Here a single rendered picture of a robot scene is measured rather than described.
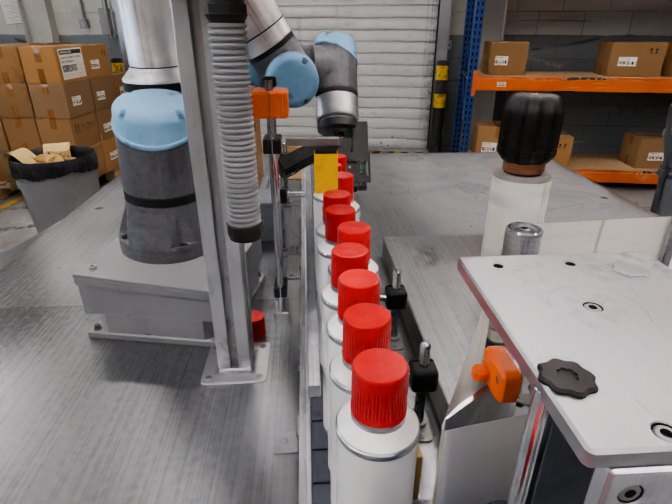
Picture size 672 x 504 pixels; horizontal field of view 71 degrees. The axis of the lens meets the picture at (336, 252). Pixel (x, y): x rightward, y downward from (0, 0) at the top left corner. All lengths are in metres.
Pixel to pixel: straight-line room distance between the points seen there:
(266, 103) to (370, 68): 4.31
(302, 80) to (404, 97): 4.22
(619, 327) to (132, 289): 0.63
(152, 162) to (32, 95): 3.59
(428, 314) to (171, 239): 0.40
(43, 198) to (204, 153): 2.52
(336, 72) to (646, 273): 0.66
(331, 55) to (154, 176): 0.36
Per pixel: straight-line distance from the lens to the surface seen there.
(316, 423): 0.53
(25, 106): 4.35
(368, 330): 0.31
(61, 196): 3.01
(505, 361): 0.28
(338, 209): 0.50
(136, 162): 0.73
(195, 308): 0.71
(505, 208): 0.74
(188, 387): 0.68
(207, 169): 0.55
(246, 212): 0.44
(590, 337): 0.22
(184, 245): 0.77
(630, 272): 0.29
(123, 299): 0.76
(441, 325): 0.69
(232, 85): 0.42
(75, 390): 0.73
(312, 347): 0.50
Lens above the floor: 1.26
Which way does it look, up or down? 25 degrees down
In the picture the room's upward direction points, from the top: straight up
